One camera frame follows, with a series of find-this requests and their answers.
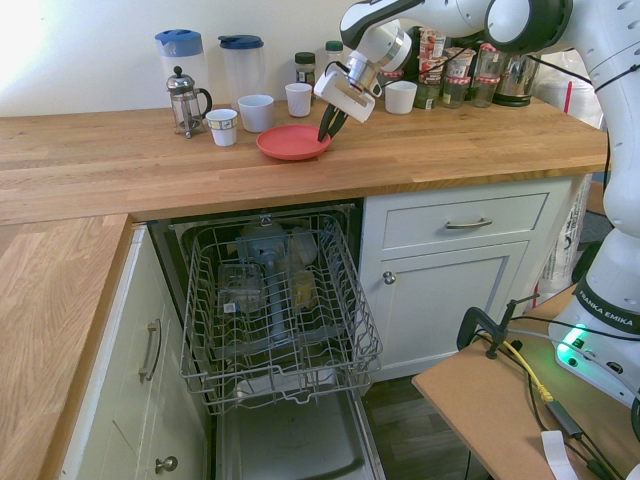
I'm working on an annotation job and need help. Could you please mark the glass jar green contents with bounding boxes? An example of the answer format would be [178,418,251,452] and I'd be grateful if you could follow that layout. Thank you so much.
[413,75,444,111]

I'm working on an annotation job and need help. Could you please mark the white cup at right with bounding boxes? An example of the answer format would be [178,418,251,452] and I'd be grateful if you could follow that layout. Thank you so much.
[384,80,419,115]

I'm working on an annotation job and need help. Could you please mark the single yogurt cup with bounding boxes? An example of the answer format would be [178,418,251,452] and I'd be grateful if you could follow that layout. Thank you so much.
[443,46,477,79]

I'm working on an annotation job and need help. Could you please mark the black screw clamp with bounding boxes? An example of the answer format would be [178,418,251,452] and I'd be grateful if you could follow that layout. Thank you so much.
[457,293,542,360]

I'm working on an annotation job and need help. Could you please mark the red plastic plate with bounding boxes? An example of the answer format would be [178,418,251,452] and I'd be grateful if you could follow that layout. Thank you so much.
[256,124,332,163]

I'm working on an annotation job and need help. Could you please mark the grey cable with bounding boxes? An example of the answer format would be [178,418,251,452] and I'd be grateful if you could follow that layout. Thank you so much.
[507,327,567,344]

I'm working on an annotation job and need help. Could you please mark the metal drawer handle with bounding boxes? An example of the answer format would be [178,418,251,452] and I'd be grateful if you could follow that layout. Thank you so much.
[445,216,494,231]

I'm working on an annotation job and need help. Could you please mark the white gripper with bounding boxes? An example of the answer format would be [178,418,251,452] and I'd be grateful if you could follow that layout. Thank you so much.
[313,63,385,143]

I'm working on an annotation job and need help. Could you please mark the white cup in rack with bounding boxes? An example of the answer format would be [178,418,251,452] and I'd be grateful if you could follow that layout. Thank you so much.
[288,227,320,266]

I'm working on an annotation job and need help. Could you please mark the small patterned paper cup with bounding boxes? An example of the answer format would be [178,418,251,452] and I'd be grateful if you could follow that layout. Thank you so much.
[205,108,238,147]

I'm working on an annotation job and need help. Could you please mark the glass jar red checkered lid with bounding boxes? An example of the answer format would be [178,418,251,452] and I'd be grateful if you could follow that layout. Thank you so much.
[441,75,472,110]
[471,75,500,109]
[377,69,404,94]

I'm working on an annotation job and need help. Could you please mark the white ceramic mug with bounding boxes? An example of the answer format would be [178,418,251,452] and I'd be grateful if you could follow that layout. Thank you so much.
[237,94,276,134]

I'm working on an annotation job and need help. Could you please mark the clear pitcher light blue lid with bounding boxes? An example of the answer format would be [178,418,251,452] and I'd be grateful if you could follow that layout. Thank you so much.
[153,28,209,109]

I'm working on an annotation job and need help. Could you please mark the instant coffee jar black lid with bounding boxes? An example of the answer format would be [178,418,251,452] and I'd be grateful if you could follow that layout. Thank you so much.
[293,51,317,104]

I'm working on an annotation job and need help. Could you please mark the clear pitcher dark blue lid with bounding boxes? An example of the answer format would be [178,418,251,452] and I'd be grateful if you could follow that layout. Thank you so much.
[217,33,266,111]

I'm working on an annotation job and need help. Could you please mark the black cable with inline box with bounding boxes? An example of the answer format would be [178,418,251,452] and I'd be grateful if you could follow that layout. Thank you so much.
[524,372,624,480]

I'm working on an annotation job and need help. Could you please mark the brown wooden mounting board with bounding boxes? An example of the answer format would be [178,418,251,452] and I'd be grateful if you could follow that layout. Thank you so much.
[411,284,640,480]

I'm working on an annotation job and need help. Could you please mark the white corner cabinet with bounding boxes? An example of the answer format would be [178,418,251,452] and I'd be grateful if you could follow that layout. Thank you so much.
[59,224,212,480]

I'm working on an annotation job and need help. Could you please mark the white drawer front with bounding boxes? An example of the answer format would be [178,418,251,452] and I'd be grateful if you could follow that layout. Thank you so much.
[383,193,549,251]

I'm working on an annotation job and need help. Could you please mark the white cabinet door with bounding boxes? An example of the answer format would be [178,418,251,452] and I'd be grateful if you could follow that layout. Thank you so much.
[378,240,531,375]

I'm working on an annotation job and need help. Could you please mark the metal corner cabinet handle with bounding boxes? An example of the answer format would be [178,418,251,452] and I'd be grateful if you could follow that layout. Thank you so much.
[138,318,163,384]

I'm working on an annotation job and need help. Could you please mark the tall jar red checkered lid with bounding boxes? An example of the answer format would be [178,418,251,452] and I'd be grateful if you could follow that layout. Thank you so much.
[477,42,505,80]

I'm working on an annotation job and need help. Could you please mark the glass steel French press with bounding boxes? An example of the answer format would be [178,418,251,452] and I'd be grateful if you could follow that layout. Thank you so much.
[165,65,214,140]

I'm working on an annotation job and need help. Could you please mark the grey wire dishwasher rack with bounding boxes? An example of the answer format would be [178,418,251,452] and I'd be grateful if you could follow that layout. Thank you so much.
[179,213,385,417]

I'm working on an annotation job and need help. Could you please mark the stainless steel kettle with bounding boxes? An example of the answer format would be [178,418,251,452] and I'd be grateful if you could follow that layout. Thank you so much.
[492,49,543,108]

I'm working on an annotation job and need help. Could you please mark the yellow plastic cup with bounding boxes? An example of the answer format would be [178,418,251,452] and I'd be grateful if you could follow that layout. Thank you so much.
[291,269,317,309]

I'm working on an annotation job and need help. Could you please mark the printed clear plastic bag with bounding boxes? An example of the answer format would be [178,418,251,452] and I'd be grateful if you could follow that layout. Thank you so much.
[539,174,594,302]

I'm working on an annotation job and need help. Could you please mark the white ribbed cup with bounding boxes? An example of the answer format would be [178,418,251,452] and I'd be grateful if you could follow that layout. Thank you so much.
[284,82,314,118]

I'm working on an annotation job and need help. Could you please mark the steel dishwasher door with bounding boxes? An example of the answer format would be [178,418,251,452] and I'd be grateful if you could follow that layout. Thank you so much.
[214,389,386,480]

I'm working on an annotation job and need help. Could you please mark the white paper strip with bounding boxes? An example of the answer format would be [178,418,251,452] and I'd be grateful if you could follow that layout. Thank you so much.
[541,430,578,480]

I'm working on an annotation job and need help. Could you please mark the yellow cable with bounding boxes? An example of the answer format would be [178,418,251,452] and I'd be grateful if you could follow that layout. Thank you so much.
[502,339,562,404]

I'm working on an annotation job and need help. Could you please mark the clear bottle green lid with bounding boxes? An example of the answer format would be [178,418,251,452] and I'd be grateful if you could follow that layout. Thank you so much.
[323,40,346,69]

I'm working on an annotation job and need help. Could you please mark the red white yogurt pack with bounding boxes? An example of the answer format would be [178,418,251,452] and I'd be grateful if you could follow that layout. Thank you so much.
[417,25,448,82]

